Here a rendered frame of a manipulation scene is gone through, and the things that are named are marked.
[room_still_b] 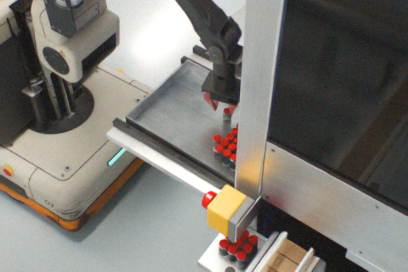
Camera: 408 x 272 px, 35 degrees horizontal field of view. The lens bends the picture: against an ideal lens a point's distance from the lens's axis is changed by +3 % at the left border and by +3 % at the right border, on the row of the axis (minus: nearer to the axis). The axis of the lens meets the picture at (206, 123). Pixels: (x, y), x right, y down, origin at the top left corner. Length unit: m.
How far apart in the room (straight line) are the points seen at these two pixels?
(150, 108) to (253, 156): 0.50
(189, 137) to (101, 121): 0.90
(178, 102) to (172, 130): 0.10
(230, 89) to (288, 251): 0.40
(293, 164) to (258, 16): 0.32
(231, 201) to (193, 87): 0.50
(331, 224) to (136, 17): 2.23
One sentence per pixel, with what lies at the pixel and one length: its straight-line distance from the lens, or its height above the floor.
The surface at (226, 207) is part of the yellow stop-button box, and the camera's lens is 1.28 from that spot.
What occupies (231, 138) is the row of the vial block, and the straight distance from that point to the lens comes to 1.52.
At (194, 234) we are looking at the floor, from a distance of 2.45.
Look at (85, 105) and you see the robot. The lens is 2.52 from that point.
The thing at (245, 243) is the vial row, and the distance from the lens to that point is 1.36.
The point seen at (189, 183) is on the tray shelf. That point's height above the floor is 0.88.
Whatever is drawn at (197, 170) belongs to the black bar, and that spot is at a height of 0.90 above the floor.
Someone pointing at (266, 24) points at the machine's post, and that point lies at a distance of 0.98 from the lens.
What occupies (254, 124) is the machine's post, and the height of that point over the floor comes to 1.23.
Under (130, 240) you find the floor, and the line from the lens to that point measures 2.45.
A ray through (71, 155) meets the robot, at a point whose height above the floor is 0.28.
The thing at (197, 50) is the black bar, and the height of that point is 0.90.
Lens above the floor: 2.11
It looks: 50 degrees down
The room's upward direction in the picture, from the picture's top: straight up
